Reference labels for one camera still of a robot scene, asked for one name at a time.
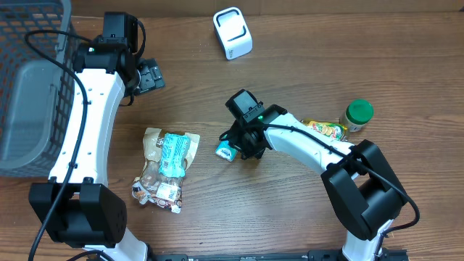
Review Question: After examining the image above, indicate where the beige brown snack bag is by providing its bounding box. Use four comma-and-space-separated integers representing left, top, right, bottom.
132, 128, 200, 214

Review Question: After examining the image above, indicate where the teal tissue pack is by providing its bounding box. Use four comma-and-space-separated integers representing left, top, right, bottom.
215, 141, 238, 162

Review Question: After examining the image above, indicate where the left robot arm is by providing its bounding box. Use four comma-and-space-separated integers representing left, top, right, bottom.
29, 12, 165, 260

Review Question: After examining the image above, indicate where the yellow drink bottle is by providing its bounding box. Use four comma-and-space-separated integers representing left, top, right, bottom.
301, 118, 349, 141

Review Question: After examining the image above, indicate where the teal wet wipes pack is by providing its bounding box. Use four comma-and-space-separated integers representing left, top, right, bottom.
159, 133, 191, 178

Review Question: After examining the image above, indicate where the dark grey plastic basket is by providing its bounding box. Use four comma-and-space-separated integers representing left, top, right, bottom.
1, 0, 79, 178

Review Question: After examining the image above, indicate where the white barcode scanner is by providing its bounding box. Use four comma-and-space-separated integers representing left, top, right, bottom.
212, 7, 253, 60

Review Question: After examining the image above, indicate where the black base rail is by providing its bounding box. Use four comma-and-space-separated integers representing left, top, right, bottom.
152, 249, 410, 261

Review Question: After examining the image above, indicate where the green lidded cup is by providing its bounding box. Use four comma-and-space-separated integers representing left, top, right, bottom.
339, 99, 374, 132

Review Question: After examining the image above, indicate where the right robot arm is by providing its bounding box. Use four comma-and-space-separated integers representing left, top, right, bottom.
220, 89, 408, 260

